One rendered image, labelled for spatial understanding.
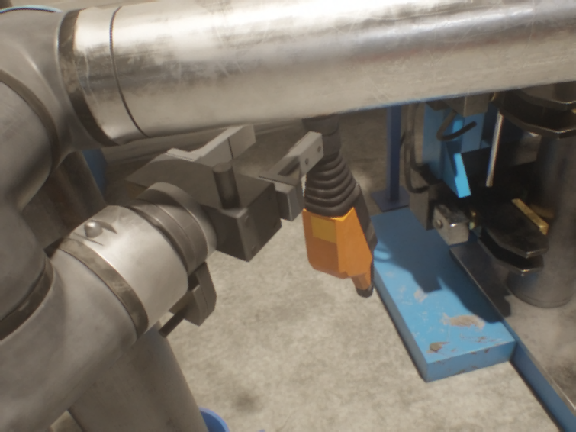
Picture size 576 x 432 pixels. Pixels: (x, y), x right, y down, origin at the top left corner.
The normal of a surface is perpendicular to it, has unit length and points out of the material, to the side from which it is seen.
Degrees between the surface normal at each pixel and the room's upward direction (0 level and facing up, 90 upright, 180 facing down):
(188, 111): 107
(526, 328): 0
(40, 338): 90
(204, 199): 0
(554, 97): 0
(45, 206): 90
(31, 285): 90
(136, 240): 35
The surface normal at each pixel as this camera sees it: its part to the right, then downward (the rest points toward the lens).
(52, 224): 0.74, 0.33
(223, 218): -0.54, 0.57
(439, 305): -0.13, -0.79
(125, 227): 0.15, -0.68
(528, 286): -0.76, 0.47
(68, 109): 0.00, 0.58
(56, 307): 0.99, -0.12
